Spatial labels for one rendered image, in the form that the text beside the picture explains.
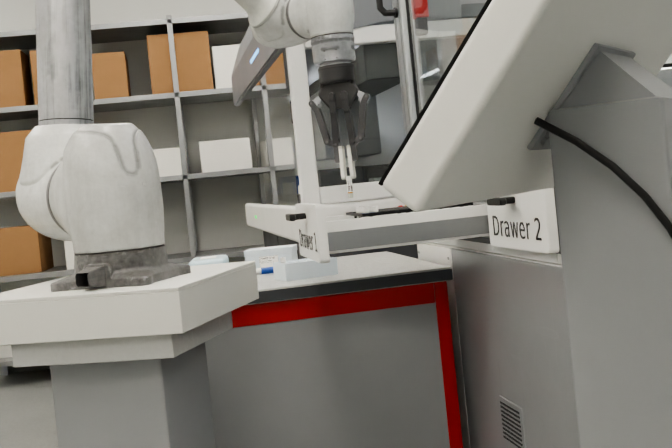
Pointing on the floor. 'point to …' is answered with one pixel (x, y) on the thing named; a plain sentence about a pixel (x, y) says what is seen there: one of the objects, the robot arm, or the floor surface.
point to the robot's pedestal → (130, 388)
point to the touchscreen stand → (617, 269)
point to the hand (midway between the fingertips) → (347, 162)
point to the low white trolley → (340, 360)
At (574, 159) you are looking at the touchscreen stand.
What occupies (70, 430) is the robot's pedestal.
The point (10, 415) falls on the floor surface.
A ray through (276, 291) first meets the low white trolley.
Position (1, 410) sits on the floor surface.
